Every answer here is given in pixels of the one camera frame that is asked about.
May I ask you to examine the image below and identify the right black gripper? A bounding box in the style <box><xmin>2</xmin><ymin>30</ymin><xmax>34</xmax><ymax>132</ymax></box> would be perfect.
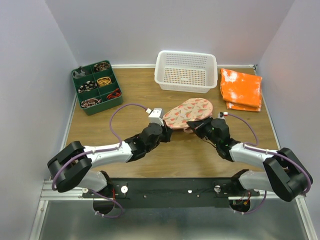
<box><xmin>187</xmin><ymin>116</ymin><xmax>220</xmax><ymax>147</ymax></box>

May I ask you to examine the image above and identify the pink floral laundry bag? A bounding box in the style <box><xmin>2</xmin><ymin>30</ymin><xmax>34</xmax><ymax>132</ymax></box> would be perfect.
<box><xmin>162</xmin><ymin>98</ymin><xmax>214</xmax><ymax>133</ymax></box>

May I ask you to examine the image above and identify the orange white cloth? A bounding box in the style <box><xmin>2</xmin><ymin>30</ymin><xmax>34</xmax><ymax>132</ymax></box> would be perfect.
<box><xmin>220</xmin><ymin>68</ymin><xmax>263</xmax><ymax>112</ymax></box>

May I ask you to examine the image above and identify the white plastic basket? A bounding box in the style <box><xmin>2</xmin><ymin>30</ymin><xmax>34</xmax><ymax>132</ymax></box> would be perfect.
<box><xmin>154</xmin><ymin>50</ymin><xmax>218</xmax><ymax>94</ymax></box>

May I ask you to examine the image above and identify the green compartment tray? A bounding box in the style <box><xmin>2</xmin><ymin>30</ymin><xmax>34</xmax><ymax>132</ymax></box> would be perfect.
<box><xmin>71</xmin><ymin>60</ymin><xmax>124</xmax><ymax>116</ymax></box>

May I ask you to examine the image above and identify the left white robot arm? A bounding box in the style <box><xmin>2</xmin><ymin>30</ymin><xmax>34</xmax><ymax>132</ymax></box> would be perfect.
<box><xmin>47</xmin><ymin>123</ymin><xmax>173</xmax><ymax>198</ymax></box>

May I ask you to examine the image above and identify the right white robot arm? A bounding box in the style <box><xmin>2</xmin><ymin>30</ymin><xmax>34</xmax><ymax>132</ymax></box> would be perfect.
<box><xmin>187</xmin><ymin>117</ymin><xmax>313</xmax><ymax>202</ymax></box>

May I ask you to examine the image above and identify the black floral scrunchie bottom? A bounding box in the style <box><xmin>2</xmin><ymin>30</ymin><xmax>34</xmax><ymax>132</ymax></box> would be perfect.
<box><xmin>80</xmin><ymin>98</ymin><xmax>102</xmax><ymax>109</ymax></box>

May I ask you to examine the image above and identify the black floral scrunchie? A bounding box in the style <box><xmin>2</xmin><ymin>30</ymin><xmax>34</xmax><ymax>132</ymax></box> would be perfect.
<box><xmin>93</xmin><ymin>61</ymin><xmax>111</xmax><ymax>73</ymax></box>
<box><xmin>80</xmin><ymin>98</ymin><xmax>102</xmax><ymax>109</ymax></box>

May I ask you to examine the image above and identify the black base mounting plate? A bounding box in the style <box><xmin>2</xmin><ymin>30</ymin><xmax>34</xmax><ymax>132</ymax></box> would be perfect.
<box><xmin>82</xmin><ymin>177</ymin><xmax>266</xmax><ymax>210</ymax></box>

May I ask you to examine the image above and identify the black white dotted scrunchie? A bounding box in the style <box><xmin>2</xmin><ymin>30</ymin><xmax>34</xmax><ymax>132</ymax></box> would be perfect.
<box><xmin>77</xmin><ymin>81</ymin><xmax>98</xmax><ymax>94</ymax></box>

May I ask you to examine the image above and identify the black floral scrunchie top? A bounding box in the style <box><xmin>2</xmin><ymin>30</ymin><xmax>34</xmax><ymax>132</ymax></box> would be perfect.
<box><xmin>93</xmin><ymin>61</ymin><xmax>111</xmax><ymax>73</ymax></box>

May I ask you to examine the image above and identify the grey item in tray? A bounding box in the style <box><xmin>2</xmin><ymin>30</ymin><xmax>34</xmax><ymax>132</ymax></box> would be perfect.
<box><xmin>71</xmin><ymin>66</ymin><xmax>87</xmax><ymax>79</ymax></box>

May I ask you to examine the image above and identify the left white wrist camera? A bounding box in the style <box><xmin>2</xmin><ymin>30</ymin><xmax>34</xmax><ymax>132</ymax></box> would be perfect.
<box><xmin>148</xmin><ymin>108</ymin><xmax>164</xmax><ymax>126</ymax></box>

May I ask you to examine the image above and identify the orange black hair tie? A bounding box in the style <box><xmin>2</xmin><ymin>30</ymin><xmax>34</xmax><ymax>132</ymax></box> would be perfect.
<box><xmin>106</xmin><ymin>88</ymin><xmax>122</xmax><ymax>100</ymax></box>

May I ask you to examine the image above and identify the tan hair tie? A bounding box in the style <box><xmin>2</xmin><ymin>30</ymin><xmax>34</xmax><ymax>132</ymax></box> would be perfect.
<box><xmin>96</xmin><ymin>76</ymin><xmax>113</xmax><ymax>86</ymax></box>

